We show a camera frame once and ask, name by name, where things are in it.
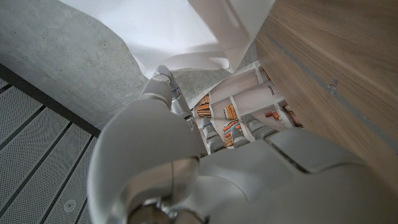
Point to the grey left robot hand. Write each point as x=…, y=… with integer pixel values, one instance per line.
x=248, y=180

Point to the round ceiling fixture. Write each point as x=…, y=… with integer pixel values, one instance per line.
x=70, y=205

